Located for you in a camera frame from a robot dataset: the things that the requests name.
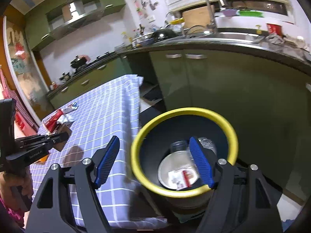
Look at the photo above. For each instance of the clear plastic cup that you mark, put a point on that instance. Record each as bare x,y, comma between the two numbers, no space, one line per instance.
181,145

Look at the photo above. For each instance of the person's left hand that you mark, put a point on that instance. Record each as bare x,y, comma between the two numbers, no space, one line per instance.
10,180

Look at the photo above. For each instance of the toothpaste tube with blue end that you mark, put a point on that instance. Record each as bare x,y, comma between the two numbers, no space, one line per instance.
69,108

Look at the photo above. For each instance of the white bowl in bin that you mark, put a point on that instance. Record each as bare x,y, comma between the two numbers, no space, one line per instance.
177,171

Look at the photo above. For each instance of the red jar on counter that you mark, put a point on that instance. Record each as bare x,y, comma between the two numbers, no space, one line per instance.
53,86

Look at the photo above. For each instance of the black wok with lid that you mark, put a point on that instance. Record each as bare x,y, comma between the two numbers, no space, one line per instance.
79,61

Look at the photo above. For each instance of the yellow rimmed black trash bin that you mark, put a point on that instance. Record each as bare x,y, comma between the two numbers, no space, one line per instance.
160,156

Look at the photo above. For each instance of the red soda can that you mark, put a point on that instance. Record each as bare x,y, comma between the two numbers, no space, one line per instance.
51,123

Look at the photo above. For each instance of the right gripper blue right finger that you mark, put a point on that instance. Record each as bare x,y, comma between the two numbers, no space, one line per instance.
204,159

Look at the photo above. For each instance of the black wok by sink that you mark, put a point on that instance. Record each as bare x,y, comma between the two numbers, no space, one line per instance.
164,33

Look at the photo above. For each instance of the crumpled silver snack wrapper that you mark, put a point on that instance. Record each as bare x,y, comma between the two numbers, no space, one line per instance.
66,119

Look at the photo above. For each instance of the brown plastic food tray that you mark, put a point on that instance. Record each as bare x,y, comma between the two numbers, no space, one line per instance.
61,136

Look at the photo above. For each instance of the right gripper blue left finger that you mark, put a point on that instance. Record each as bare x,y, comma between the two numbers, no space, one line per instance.
103,161

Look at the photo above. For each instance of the wooden cutting board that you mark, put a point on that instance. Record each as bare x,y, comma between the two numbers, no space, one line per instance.
198,16

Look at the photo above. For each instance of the clear plastic water bottle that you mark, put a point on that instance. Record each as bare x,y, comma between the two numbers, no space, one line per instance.
208,144

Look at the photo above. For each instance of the blue white checkered tablecloth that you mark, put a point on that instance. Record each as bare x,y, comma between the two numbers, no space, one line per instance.
111,109

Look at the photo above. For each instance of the small black pot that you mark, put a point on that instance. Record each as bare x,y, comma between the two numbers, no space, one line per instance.
65,77

